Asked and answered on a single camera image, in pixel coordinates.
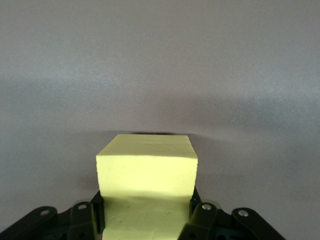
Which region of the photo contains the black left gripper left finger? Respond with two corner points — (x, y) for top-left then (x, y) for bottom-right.
(0, 191), (105, 240)

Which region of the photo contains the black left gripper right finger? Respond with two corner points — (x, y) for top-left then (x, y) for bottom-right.
(177, 187), (286, 240)

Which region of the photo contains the yellow foam cube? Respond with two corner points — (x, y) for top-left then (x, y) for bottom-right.
(95, 133), (200, 240)

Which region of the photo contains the brown table cover mat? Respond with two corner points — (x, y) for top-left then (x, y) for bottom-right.
(0, 0), (320, 240)

